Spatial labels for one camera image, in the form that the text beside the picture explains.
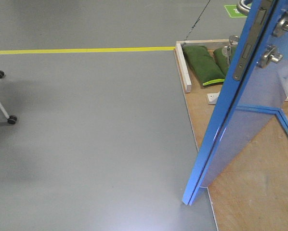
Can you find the white table leg with caster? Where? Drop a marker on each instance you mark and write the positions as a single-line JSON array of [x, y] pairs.
[[11, 119]]

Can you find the metal lock faceplate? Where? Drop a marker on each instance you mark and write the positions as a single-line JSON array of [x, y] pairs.
[[249, 38]]

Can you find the white far border rail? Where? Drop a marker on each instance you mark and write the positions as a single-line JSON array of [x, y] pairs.
[[211, 44]]

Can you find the green floor sign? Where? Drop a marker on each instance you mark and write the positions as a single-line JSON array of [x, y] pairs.
[[233, 12]]

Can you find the blue door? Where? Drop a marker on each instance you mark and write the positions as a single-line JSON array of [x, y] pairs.
[[254, 90]]

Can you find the metal door handle inner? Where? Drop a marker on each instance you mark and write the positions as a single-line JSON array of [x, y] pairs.
[[282, 26]]

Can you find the yellow floor tape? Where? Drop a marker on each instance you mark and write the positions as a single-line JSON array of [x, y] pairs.
[[87, 50]]

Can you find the metal door handle outer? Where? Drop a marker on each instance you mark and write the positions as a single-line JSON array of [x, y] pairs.
[[244, 6]]

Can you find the metal thumb-turn lock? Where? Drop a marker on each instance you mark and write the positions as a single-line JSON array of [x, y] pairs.
[[271, 54]]

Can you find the metal door handle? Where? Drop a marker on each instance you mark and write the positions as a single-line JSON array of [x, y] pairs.
[[244, 6], [282, 26]]

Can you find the green sandbag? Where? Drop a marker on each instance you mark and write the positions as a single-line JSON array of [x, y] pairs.
[[203, 65], [223, 57]]

